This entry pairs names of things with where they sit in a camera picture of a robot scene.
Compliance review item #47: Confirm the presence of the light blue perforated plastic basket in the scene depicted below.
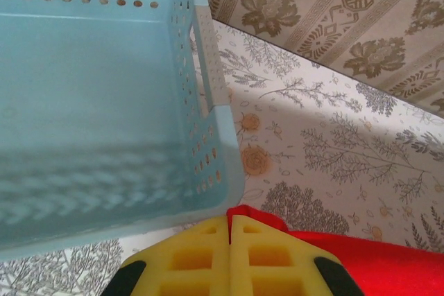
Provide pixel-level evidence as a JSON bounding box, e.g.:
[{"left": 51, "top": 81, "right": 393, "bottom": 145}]
[{"left": 0, "top": 0, "right": 246, "bottom": 252}]

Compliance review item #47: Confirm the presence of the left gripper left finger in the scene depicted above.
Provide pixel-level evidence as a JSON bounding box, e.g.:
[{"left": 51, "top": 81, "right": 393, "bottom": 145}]
[{"left": 103, "top": 215, "right": 232, "bottom": 296}]

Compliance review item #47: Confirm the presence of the floral patterned tablecloth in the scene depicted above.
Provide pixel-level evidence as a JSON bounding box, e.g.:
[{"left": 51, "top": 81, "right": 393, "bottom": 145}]
[{"left": 0, "top": 18, "right": 444, "bottom": 296}]

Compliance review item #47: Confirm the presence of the red t-shirt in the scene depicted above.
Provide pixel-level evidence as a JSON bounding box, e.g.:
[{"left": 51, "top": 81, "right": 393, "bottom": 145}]
[{"left": 227, "top": 205, "right": 444, "bottom": 296}]

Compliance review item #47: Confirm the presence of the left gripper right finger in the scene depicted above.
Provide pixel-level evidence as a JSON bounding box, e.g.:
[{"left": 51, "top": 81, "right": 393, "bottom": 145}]
[{"left": 231, "top": 214, "right": 361, "bottom": 296}]

